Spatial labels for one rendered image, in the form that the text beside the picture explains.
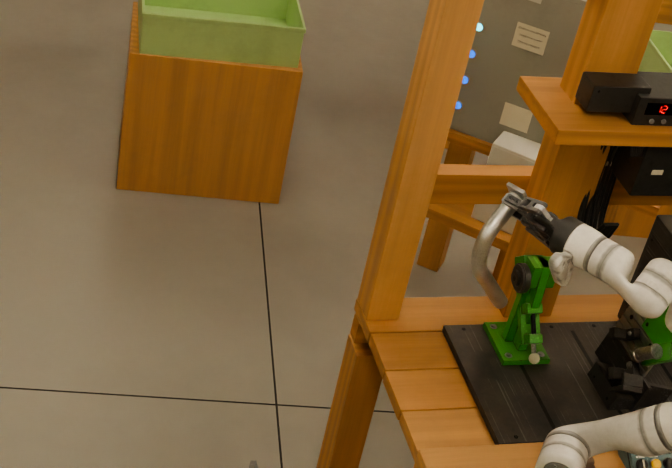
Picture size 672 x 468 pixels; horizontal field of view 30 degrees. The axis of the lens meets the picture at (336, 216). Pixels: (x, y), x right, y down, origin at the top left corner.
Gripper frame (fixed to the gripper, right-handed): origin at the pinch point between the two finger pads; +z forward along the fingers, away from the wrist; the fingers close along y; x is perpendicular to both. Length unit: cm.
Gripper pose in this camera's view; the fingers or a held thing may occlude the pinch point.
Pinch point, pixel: (514, 206)
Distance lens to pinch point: 235.4
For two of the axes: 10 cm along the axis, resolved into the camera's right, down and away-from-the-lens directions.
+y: -2.9, -5.1, -8.1
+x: -6.5, 7.3, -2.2
